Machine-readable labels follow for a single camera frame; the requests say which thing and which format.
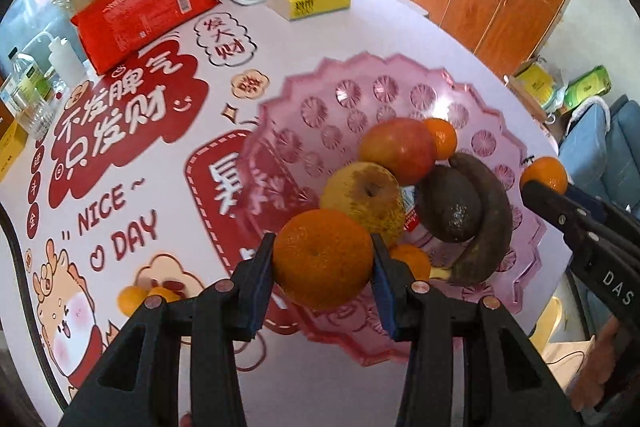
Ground dark avocado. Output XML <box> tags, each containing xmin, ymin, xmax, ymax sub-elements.
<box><xmin>414</xmin><ymin>165</ymin><xmax>483</xmax><ymax>244</ymax></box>

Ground yellow cardboard box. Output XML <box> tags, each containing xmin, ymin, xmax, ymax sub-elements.
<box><xmin>0</xmin><ymin>117</ymin><xmax>30</xmax><ymax>182</ymax></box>

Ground small orange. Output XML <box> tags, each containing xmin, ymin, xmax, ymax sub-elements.
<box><xmin>117</xmin><ymin>285</ymin><xmax>149</xmax><ymax>315</ymax></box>
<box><xmin>148</xmin><ymin>287</ymin><xmax>182</xmax><ymax>304</ymax></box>

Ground yellow apple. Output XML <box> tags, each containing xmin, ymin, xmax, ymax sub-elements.
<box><xmin>320</xmin><ymin>162</ymin><xmax>407</xmax><ymax>248</ymax></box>

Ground overripe brown banana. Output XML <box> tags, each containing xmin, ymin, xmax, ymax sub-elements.
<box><xmin>430</xmin><ymin>153</ymin><xmax>513</xmax><ymax>286</ymax></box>

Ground white squeeze bottle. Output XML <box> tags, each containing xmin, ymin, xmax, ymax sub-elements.
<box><xmin>30</xmin><ymin>32</ymin><xmax>86</xmax><ymax>90</ymax></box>

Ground green yellow bags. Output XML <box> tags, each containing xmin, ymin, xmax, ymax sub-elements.
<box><xmin>502</xmin><ymin>54</ymin><xmax>571</xmax><ymax>118</ymax></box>

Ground large orange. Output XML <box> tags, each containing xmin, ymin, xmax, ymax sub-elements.
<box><xmin>271</xmin><ymin>208</ymin><xmax>376</xmax><ymax>310</ymax></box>

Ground blue chair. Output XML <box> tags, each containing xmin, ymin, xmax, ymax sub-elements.
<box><xmin>557</xmin><ymin>94</ymin><xmax>640</xmax><ymax>218</ymax></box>

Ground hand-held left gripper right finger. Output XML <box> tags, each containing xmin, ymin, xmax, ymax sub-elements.
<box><xmin>370</xmin><ymin>233</ymin><xmax>583</xmax><ymax>427</ymax></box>

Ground green white bag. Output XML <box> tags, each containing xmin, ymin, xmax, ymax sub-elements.
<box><xmin>562</xmin><ymin>66</ymin><xmax>612</xmax><ymax>112</ymax></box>

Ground yellow green bag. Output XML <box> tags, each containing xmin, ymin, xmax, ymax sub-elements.
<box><xmin>515</xmin><ymin>64</ymin><xmax>556</xmax><ymax>108</ymax></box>

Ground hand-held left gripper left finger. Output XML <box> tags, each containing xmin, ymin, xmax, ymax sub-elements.
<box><xmin>59</xmin><ymin>232</ymin><xmax>277</xmax><ymax>427</ymax></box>

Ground pink plastic fruit plate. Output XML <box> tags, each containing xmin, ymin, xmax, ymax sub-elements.
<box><xmin>235</xmin><ymin>52</ymin><xmax>556</xmax><ymax>365</ymax></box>

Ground printed pink tablecloth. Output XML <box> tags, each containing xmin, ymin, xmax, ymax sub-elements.
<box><xmin>0</xmin><ymin>0</ymin><xmax>556</xmax><ymax>413</ymax></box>

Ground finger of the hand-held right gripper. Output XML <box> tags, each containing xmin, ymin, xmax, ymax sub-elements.
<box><xmin>567</xmin><ymin>185</ymin><xmax>640</xmax><ymax>233</ymax></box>
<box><xmin>522</xmin><ymin>181</ymin><xmax>601</xmax><ymax>253</ymax></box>

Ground red apple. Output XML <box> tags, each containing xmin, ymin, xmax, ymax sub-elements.
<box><xmin>358</xmin><ymin>118</ymin><xmax>437</xmax><ymax>186</ymax></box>

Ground clear bottle with green label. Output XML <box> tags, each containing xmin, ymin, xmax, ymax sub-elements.
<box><xmin>0</xmin><ymin>48</ymin><xmax>53</xmax><ymax>118</ymax></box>

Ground person's right hand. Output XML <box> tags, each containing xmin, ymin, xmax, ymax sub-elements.
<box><xmin>570</xmin><ymin>319</ymin><xmax>619</xmax><ymax>411</ymax></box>

